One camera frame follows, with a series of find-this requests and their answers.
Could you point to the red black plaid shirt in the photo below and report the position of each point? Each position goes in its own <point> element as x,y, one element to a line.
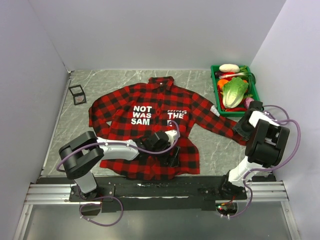
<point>142,109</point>

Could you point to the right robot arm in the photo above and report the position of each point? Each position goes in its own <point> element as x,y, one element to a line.
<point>265,145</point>

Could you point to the dark purple eggplant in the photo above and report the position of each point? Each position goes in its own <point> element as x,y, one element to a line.
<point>218,73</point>

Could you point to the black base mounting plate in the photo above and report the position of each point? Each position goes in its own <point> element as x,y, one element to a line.
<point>181,193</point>

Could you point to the red chili pepper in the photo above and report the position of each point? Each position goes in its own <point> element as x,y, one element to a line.
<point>236,109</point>

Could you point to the aluminium frame rail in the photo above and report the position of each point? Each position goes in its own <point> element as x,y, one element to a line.
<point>59,194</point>

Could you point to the round pink brooch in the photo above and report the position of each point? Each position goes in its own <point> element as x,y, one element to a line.
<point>79,99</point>

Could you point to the white green onion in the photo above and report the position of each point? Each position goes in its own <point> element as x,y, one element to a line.
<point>231,75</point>

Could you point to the orange fruit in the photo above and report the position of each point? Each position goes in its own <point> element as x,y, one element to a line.
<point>222,82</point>

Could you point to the purple onion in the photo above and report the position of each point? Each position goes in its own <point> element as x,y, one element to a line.
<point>247,101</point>

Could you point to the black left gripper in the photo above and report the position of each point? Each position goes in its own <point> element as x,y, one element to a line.
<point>173,159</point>

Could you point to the small circuit board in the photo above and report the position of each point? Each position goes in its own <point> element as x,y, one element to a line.
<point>226,209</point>

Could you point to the green white cabbage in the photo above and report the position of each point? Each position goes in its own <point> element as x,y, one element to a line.
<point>233,92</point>

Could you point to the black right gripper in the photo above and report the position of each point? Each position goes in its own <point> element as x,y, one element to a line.
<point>237,128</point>

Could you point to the white potato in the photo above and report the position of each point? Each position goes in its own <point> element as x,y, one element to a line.
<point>229,68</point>

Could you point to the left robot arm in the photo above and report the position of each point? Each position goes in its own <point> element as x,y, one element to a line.
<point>80,155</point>

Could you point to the black brooch display box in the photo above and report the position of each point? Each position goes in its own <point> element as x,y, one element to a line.
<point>76,91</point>

